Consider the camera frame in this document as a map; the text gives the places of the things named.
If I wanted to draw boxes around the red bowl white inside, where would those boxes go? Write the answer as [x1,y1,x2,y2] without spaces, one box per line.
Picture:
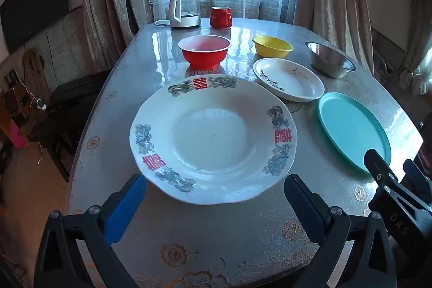
[178,35,232,70]

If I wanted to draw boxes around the pink plastic object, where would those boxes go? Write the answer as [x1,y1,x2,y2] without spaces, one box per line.
[8,121,29,149]

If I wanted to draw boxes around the woven straw object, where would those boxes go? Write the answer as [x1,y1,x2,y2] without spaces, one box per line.
[22,48,45,90]

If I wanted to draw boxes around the teal plate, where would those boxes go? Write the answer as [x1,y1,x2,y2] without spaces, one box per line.
[318,92,392,175]

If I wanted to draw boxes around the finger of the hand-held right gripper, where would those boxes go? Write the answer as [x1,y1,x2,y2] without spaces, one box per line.
[363,149,432,243]
[403,159,432,199]

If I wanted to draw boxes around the tied-back pale curtain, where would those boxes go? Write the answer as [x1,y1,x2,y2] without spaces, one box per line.
[398,0,432,97]

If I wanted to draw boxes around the large white plate red characters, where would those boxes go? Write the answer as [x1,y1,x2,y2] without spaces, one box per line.
[129,75,298,206]

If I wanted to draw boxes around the yellow bowl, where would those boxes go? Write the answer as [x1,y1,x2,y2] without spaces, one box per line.
[252,35,294,59]

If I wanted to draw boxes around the red mug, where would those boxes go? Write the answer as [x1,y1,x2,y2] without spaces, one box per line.
[210,6,233,28]

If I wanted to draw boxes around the white glass electric kettle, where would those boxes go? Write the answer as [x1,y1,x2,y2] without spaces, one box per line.
[168,0,202,29]

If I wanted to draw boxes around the orange wooden cabinet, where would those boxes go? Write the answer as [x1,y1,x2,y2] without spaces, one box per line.
[0,84,31,143]

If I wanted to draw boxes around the dark wooden bench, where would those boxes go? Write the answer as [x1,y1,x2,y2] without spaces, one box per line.
[29,70,113,181]

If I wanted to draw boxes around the small white floral plate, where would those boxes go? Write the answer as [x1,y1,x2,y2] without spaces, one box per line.
[253,57,325,103]

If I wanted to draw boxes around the stainless steel bowl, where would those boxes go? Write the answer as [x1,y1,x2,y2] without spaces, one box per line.
[304,41,357,79]

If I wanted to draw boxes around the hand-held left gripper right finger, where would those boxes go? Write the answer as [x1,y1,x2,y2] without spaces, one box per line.
[283,173,397,288]

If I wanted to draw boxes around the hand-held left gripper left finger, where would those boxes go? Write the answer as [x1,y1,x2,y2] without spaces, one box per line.
[34,173,148,288]

